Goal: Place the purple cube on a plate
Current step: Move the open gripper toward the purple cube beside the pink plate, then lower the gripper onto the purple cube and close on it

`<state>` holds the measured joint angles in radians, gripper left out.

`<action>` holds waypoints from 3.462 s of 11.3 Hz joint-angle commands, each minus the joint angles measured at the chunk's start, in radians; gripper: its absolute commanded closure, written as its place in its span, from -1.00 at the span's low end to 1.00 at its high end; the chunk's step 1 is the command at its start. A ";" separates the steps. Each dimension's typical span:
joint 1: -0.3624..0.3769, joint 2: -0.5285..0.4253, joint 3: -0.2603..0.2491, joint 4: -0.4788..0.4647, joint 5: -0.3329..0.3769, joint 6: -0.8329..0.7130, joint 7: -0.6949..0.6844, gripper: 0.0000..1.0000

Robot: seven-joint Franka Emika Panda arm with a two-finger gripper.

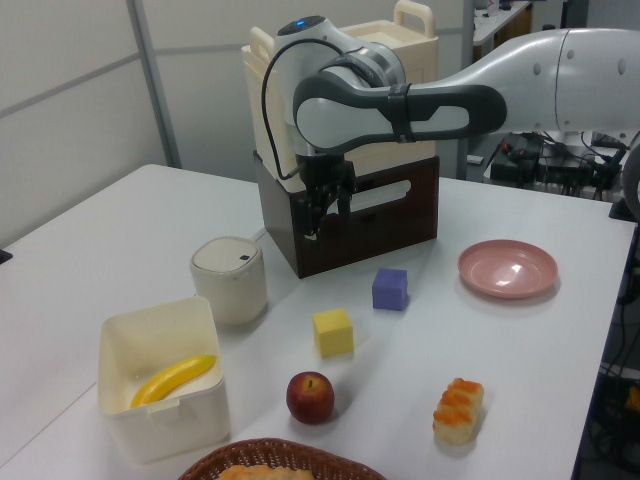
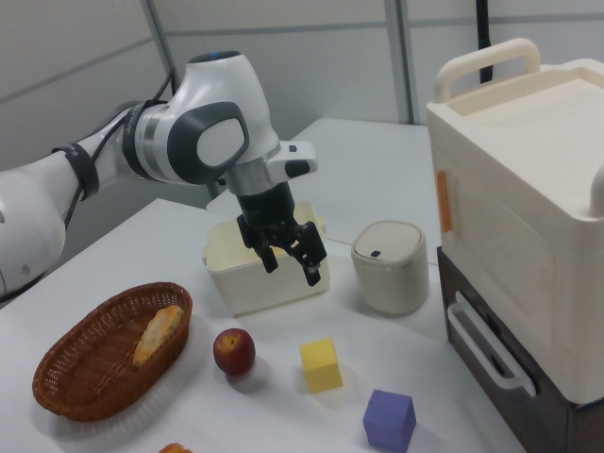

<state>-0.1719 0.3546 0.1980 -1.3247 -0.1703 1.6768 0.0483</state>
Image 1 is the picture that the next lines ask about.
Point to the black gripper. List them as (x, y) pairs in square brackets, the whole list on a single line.
[(325, 170)]

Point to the purple foam cube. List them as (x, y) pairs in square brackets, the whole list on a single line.
[(390, 290)]

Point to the white grey Franka robot arm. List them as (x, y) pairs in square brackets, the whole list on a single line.
[(500, 85)]

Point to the yellow foam cube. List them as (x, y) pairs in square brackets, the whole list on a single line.
[(333, 332)]

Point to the pink plastic plate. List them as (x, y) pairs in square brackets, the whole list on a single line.
[(507, 269)]

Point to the dark brown wooden crate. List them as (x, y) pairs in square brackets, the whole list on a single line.
[(380, 225)]

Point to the cream lidded canister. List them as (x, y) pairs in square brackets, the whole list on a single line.
[(230, 285)]

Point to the red toy apple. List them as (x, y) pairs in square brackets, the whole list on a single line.
[(310, 397)]

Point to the yellow toy banana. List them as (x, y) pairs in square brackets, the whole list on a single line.
[(172, 379)]

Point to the toy salmon roe sushi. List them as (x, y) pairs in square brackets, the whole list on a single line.
[(457, 410)]

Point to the brown wicker basket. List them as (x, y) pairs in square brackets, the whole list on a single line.
[(270, 452)]

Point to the wooden background desk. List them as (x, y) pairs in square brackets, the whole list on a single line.
[(500, 20)]

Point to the toy bread loaf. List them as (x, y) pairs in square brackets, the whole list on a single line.
[(265, 473)]

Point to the cream square plastic container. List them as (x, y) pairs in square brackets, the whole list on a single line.
[(165, 430)]

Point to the black stand base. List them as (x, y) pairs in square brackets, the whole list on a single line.
[(622, 207)]

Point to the black flat edge object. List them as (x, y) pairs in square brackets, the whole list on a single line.
[(4, 256)]

